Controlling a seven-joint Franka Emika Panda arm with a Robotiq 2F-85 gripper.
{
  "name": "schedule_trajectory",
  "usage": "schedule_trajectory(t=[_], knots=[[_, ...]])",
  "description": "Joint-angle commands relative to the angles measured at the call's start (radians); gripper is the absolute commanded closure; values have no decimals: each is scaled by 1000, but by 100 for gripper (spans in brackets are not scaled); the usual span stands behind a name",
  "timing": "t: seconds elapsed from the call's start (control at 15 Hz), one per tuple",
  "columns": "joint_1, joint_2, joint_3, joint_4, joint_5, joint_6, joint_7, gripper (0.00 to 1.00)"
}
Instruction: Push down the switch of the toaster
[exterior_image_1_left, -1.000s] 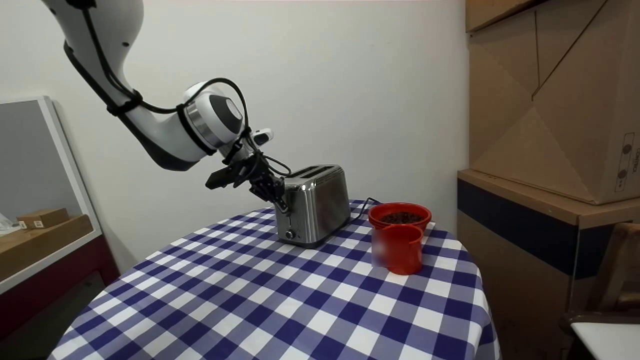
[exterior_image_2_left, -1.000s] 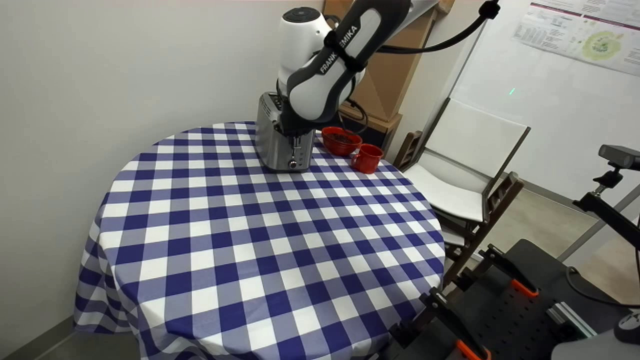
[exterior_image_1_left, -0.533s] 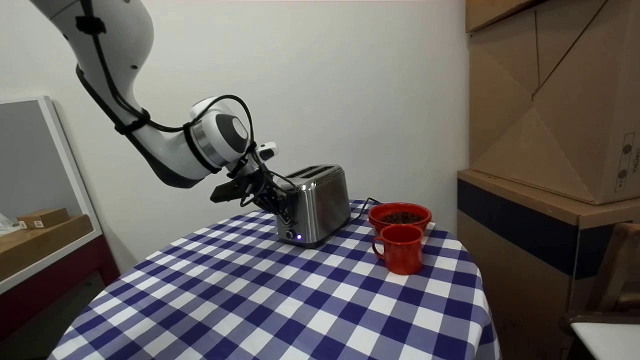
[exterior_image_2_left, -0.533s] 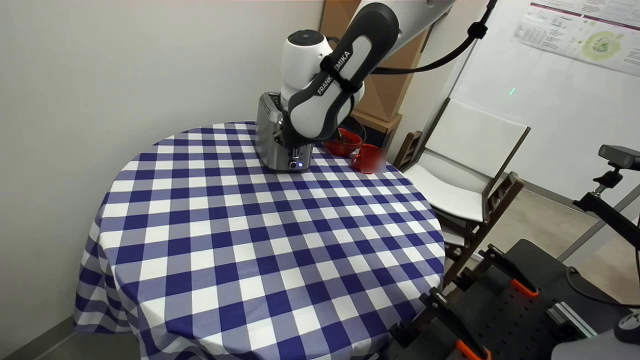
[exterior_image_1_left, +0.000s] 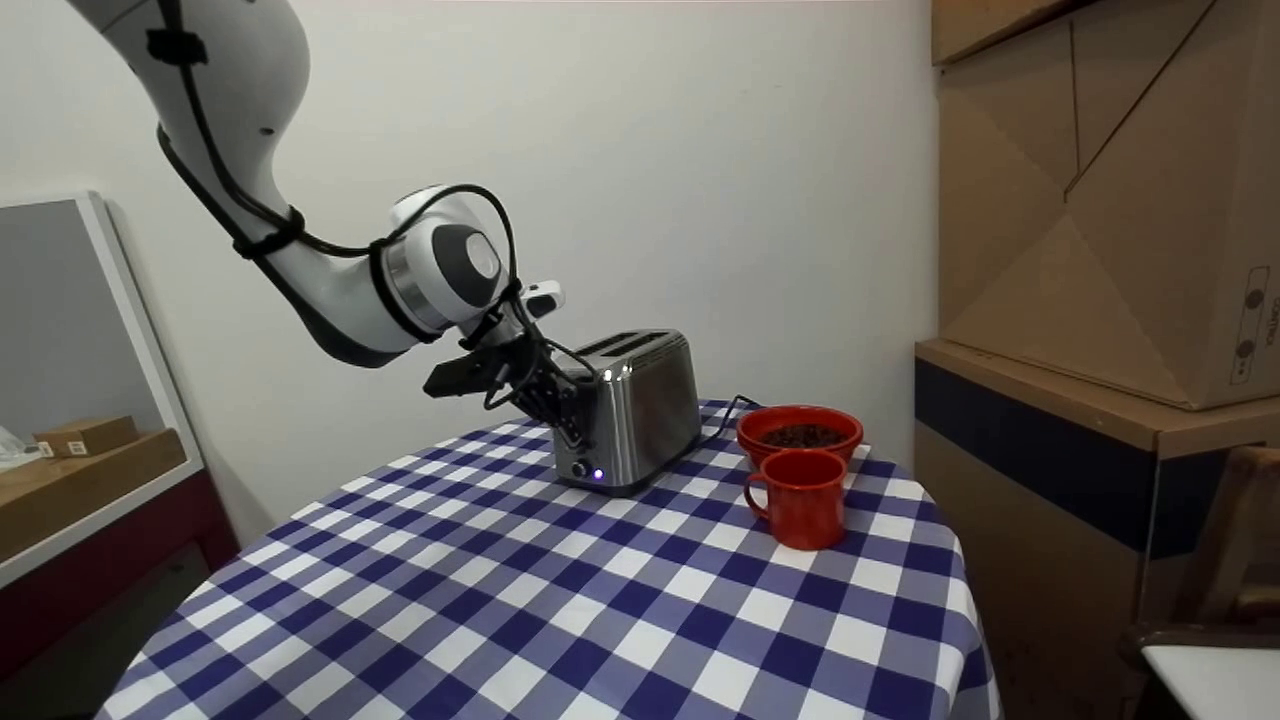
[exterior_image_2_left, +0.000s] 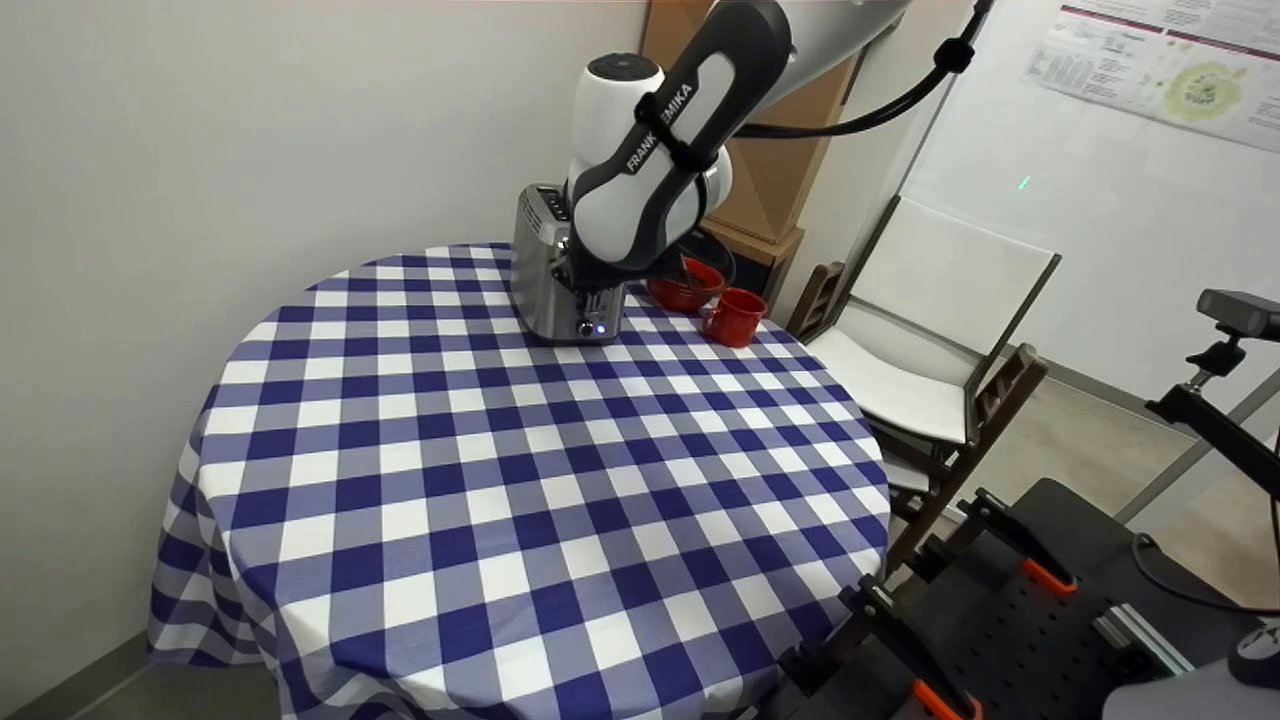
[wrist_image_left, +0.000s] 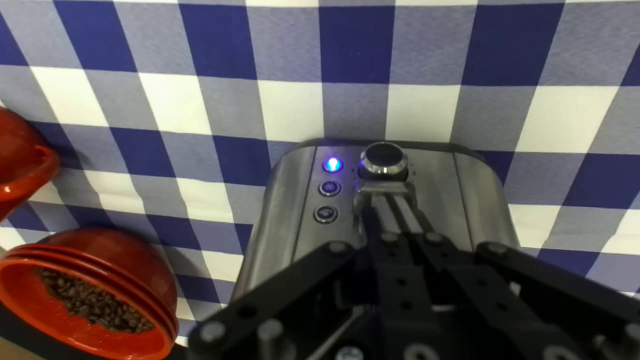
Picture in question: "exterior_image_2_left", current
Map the brown wooden shelf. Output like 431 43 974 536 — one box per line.
640 0 867 306

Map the white folding chair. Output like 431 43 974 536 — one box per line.
785 194 1062 583

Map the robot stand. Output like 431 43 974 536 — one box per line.
758 477 1280 720

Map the whiteboard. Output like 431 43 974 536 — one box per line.
893 0 1280 528

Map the silver toaster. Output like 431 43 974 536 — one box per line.
510 183 632 346

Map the red mug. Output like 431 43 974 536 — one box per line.
699 287 770 349

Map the blue white checkered tablecloth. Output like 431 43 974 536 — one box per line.
147 241 892 720

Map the black cable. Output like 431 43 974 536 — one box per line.
1130 532 1280 615

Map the red bowl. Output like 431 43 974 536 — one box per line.
646 256 727 314

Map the black orange clamp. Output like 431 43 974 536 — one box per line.
779 574 987 720
958 487 1080 599

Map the poster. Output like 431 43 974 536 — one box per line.
1021 0 1280 154

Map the camera on mount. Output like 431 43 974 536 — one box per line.
1144 288 1280 504

